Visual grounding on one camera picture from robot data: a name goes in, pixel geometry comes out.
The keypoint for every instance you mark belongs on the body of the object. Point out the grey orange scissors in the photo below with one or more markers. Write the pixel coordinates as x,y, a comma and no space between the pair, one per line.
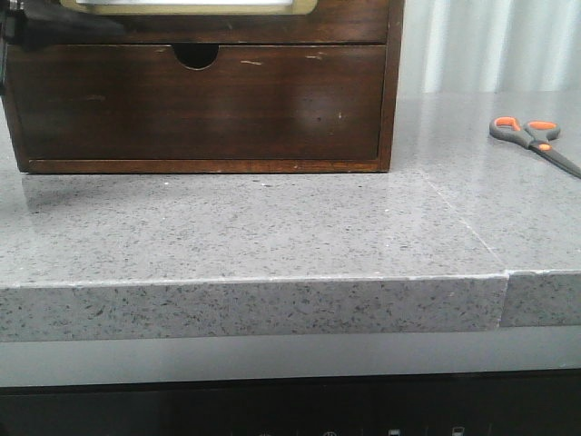
534,136

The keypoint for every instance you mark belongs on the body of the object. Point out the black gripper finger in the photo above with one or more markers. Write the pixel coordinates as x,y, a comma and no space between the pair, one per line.
68,25

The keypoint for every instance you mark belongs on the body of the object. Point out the dark wooden drawer cabinet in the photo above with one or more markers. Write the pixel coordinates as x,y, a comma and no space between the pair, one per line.
199,56

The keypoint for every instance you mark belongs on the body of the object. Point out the wooden drawer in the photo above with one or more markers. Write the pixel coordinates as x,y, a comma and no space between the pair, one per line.
253,102
330,22

